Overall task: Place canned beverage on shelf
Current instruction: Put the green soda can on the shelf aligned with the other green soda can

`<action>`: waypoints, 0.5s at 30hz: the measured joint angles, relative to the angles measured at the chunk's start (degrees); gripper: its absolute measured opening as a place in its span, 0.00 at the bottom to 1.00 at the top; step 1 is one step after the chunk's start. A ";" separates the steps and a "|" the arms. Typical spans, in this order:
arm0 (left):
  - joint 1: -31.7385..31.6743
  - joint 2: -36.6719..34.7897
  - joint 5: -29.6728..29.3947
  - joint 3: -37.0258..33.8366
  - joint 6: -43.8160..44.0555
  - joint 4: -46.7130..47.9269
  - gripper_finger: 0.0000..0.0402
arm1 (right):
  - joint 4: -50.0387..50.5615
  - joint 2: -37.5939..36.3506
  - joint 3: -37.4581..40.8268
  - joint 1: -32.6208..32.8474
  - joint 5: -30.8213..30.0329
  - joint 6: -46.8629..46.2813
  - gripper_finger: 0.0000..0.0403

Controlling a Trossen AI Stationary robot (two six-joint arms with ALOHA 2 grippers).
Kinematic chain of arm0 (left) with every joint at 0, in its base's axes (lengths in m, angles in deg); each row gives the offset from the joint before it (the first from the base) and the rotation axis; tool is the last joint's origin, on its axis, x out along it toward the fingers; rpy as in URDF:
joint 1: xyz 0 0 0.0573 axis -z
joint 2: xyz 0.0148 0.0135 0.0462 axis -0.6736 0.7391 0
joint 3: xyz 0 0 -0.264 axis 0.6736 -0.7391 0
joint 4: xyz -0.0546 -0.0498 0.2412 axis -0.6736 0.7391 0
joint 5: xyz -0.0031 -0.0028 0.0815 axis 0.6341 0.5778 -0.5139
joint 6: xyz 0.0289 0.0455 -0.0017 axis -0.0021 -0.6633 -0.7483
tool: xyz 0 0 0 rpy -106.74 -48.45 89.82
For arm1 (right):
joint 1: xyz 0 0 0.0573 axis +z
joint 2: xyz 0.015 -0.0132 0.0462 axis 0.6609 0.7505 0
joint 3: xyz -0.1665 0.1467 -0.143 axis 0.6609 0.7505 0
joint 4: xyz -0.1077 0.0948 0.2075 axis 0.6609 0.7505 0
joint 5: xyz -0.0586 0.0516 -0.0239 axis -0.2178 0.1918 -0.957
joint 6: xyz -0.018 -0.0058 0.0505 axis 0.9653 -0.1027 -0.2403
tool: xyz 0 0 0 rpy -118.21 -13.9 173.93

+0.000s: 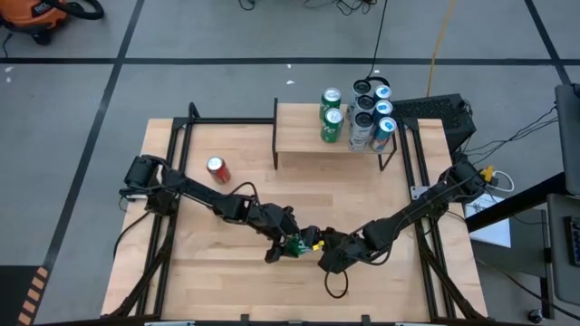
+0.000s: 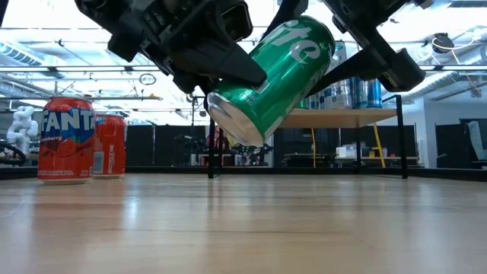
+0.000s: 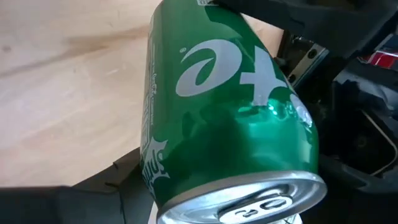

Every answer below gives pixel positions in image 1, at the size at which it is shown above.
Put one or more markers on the yellow plug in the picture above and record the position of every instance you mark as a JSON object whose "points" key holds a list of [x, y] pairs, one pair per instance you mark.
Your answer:
{"points": [[487, 173]]}

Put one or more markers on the black keyboard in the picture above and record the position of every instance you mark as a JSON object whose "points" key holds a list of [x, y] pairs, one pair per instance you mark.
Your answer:
{"points": [[573, 240]]}

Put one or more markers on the grey side desk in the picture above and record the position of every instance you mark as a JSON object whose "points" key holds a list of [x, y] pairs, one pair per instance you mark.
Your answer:
{"points": [[512, 258]]}

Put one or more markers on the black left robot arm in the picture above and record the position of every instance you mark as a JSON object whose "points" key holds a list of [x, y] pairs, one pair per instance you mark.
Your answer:
{"points": [[199, 192]]}

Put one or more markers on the black aluminium table frame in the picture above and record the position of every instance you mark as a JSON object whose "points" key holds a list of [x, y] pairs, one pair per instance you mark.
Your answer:
{"points": [[226, 121]]}

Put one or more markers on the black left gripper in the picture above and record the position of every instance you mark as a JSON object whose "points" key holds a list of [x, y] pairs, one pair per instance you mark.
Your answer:
{"points": [[276, 224]]}

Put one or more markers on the wooden shelf with black frame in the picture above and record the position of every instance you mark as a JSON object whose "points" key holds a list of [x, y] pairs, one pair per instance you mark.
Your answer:
{"points": [[299, 131]]}

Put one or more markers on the green Sprite can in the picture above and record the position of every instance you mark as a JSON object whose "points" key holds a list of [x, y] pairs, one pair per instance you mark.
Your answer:
{"points": [[334, 120], [331, 96], [296, 246]]}

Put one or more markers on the orange shop vacuum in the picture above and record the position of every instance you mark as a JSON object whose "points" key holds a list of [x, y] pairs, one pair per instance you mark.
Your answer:
{"points": [[31, 16]]}

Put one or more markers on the red Fanta can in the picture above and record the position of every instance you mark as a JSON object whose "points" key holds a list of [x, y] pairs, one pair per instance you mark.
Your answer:
{"points": [[217, 167]]}

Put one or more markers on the black orange striped mat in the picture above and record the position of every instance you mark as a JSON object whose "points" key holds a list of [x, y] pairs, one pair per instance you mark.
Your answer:
{"points": [[13, 294]]}

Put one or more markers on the black caster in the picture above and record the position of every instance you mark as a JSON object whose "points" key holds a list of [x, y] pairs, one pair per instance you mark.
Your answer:
{"points": [[534, 314]]}

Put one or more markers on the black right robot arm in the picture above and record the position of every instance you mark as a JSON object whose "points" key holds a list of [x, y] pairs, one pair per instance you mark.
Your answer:
{"points": [[408, 213]]}

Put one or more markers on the white paper sheet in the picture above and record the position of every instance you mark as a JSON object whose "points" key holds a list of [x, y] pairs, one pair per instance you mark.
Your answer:
{"points": [[489, 226]]}

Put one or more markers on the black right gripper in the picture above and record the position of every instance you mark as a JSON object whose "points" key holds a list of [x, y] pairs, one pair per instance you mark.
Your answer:
{"points": [[342, 256]]}

